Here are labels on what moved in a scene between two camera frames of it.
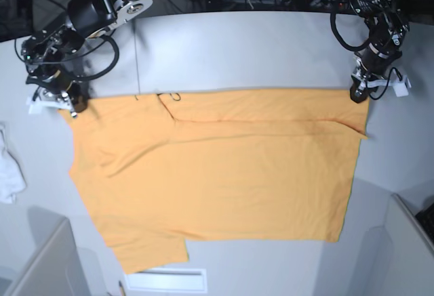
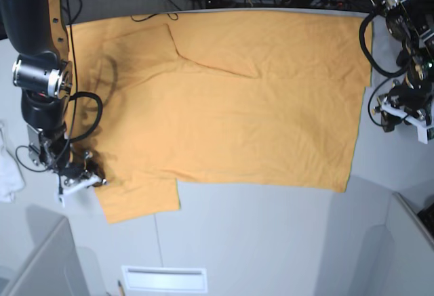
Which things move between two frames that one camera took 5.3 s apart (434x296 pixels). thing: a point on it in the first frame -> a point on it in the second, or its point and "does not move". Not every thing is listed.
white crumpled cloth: (12, 183) does not move
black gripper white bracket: (364, 82) -> (413, 101)
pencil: (121, 289) does not move
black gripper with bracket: (50, 55) -> (53, 149)
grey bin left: (38, 254) does not move
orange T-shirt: (159, 170) -> (259, 97)
